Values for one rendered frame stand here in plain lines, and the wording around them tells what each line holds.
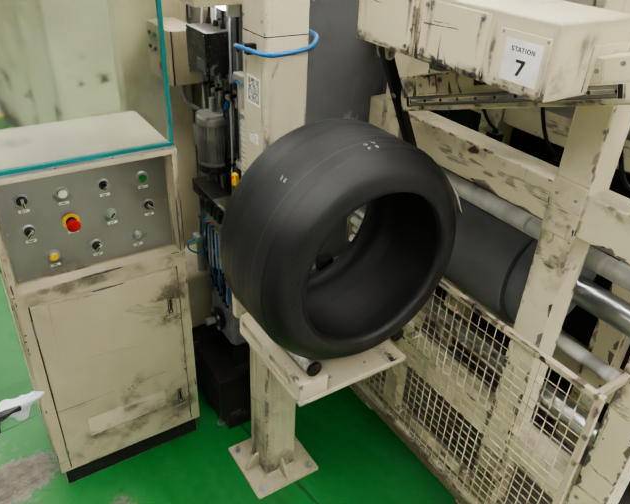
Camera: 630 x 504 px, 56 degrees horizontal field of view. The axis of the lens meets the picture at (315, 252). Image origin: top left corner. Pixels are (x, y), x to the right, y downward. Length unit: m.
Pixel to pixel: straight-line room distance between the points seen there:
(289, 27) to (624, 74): 0.76
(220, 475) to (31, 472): 0.73
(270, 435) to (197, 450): 0.40
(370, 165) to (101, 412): 1.46
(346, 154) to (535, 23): 0.44
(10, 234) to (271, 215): 0.90
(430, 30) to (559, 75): 0.33
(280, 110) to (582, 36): 0.74
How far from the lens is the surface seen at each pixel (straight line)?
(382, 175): 1.30
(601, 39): 1.32
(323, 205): 1.24
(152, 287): 2.08
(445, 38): 1.39
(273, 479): 2.45
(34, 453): 2.72
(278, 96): 1.57
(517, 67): 1.26
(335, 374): 1.70
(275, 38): 1.53
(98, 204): 1.93
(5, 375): 3.11
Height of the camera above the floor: 1.97
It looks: 32 degrees down
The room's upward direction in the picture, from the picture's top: 3 degrees clockwise
